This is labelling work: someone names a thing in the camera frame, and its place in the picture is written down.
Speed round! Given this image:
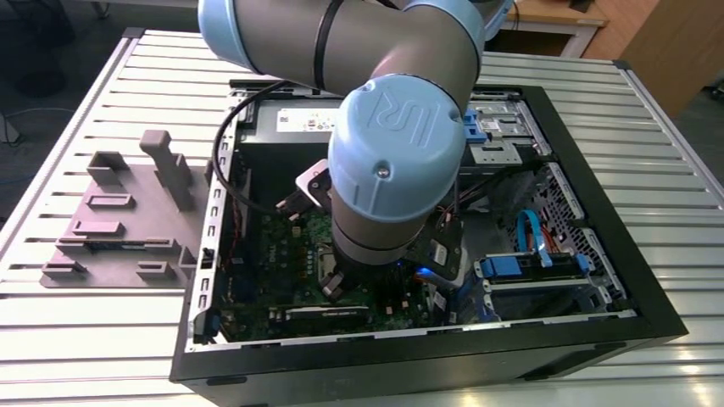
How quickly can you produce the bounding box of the black case fan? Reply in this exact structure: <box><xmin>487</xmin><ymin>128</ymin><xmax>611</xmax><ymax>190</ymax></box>
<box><xmin>219</xmin><ymin>163</ymin><xmax>258</xmax><ymax>272</ymax></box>

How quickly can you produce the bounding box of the RAM stick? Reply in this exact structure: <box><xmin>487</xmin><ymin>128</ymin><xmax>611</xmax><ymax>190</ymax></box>
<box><xmin>58</xmin><ymin>239</ymin><xmax>172</xmax><ymax>252</ymax></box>

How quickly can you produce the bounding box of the blue plastic drive latch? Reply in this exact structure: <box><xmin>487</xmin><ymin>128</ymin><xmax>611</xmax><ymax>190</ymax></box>
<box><xmin>462</xmin><ymin>109</ymin><xmax>490</xmax><ymax>145</ymax></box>

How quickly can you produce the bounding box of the grey metal drive cage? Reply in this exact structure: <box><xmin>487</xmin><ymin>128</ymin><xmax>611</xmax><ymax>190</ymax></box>
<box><xmin>459</xmin><ymin>93</ymin><xmax>555</xmax><ymax>170</ymax></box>

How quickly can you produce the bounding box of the black office chair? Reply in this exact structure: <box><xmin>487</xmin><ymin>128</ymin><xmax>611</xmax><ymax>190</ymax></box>
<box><xmin>0</xmin><ymin>0</ymin><xmax>79</xmax><ymax>99</ymax></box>

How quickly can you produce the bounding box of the blue flat data cable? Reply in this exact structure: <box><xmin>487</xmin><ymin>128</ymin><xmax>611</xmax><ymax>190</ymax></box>
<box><xmin>516</xmin><ymin>209</ymin><xmax>555</xmax><ymax>269</ymax></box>

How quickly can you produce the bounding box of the black graphics card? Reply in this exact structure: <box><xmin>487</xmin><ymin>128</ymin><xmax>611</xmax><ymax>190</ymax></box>
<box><xmin>268</xmin><ymin>303</ymin><xmax>372</xmax><ymax>336</ymax></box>

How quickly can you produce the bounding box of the grey metal disk bay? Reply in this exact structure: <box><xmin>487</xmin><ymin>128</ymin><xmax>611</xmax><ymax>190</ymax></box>
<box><xmin>452</xmin><ymin>249</ymin><xmax>632</xmax><ymax>323</ymax></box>

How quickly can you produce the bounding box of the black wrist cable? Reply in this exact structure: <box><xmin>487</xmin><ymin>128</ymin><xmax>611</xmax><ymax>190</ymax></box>
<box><xmin>214</xmin><ymin>80</ymin><xmax>295</xmax><ymax>215</ymax></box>

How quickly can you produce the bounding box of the grey parts rack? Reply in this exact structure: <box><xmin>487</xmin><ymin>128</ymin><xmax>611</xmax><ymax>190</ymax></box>
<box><xmin>39</xmin><ymin>129</ymin><xmax>220</xmax><ymax>290</ymax></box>

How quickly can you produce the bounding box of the hard disk in blue carrier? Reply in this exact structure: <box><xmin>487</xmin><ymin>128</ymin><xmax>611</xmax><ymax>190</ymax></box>
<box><xmin>478</xmin><ymin>252</ymin><xmax>591</xmax><ymax>284</ymax></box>

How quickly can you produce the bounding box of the metal socket cover frame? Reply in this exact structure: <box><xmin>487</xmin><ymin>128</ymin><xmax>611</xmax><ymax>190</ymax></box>
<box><xmin>314</xmin><ymin>242</ymin><xmax>340</xmax><ymax>281</ymax></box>

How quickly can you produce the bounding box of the wooden cabinet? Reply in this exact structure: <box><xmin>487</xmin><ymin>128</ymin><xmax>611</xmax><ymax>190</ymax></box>
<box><xmin>616</xmin><ymin>0</ymin><xmax>724</xmax><ymax>119</ymax></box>

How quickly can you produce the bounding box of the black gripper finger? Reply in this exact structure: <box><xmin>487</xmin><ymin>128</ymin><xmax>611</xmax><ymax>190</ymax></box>
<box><xmin>319</xmin><ymin>270</ymin><xmax>347</xmax><ymax>303</ymax></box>

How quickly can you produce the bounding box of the green Dell motherboard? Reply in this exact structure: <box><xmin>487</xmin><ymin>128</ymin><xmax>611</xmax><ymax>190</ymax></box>
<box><xmin>218</xmin><ymin>207</ymin><xmax>440</xmax><ymax>338</ymax></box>

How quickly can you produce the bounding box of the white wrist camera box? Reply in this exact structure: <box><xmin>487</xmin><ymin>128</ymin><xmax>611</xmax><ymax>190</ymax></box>
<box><xmin>295</xmin><ymin>159</ymin><xmax>335</xmax><ymax>211</ymax></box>
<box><xmin>415</xmin><ymin>220</ymin><xmax>471</xmax><ymax>283</ymax></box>

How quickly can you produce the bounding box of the black PC case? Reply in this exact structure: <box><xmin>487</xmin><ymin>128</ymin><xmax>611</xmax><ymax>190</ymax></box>
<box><xmin>168</xmin><ymin>75</ymin><xmax>690</xmax><ymax>404</ymax></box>

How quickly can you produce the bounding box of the wooden desk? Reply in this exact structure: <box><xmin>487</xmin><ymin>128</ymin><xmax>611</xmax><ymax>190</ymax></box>
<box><xmin>500</xmin><ymin>0</ymin><xmax>611</xmax><ymax>59</ymax></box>

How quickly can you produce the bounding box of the grey power supply unit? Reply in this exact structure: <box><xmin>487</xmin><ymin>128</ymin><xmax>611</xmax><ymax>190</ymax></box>
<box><xmin>236</xmin><ymin>95</ymin><xmax>344</xmax><ymax>204</ymax></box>

